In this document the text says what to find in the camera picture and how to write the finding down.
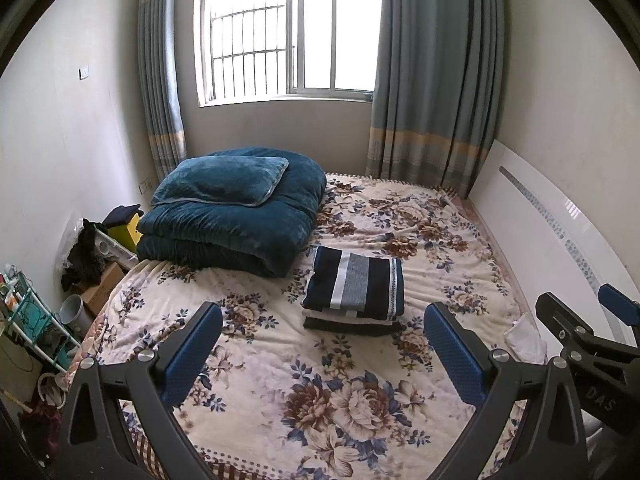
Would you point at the wall outlet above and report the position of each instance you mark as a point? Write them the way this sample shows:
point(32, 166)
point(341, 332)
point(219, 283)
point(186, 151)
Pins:
point(145, 185)

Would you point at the floral bed blanket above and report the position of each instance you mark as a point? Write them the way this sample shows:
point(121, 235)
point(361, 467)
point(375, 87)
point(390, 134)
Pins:
point(300, 375)

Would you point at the white wall switch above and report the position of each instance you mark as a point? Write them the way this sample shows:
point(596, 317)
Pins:
point(85, 72)

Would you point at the yellow box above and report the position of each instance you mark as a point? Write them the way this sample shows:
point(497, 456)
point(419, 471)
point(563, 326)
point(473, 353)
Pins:
point(125, 235)

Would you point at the red cloth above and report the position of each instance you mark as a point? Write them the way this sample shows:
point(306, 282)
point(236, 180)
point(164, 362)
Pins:
point(42, 420)

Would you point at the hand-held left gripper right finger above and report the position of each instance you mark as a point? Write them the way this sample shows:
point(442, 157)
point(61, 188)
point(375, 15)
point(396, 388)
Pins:
point(452, 355)

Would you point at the white framed barred window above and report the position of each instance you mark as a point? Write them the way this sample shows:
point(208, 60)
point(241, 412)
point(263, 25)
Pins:
point(290, 35)

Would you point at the black folded garment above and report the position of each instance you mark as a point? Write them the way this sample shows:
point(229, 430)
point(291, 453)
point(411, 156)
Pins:
point(350, 327)

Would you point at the dark folded cloth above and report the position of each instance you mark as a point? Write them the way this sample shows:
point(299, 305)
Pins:
point(122, 214)

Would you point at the grey bucket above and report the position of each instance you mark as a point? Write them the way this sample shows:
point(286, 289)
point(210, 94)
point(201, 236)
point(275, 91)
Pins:
point(75, 312)

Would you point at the white fleece folded garment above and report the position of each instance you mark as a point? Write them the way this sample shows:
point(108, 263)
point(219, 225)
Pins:
point(325, 314)

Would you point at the teal pillow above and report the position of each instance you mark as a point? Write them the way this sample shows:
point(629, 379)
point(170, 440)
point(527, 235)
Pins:
point(220, 180)

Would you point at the white bed headboard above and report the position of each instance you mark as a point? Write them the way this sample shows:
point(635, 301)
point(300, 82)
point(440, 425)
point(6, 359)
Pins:
point(530, 220)

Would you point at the cardboard box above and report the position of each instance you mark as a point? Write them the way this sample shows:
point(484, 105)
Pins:
point(102, 290)

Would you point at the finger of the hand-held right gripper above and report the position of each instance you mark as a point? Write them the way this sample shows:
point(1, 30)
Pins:
point(580, 332)
point(622, 305)

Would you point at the teal folded quilt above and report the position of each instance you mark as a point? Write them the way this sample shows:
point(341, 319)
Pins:
point(240, 235)

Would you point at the blue-grey striped curtain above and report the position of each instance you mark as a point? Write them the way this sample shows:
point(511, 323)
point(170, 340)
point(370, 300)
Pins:
point(160, 85)
point(430, 85)

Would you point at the navy striped knit sweater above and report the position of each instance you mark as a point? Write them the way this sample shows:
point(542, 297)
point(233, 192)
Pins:
point(350, 282)

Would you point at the black clothes pile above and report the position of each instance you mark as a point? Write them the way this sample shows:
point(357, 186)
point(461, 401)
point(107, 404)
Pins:
point(85, 255)

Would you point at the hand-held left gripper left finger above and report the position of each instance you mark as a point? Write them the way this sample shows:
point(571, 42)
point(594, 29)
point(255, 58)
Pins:
point(192, 355)

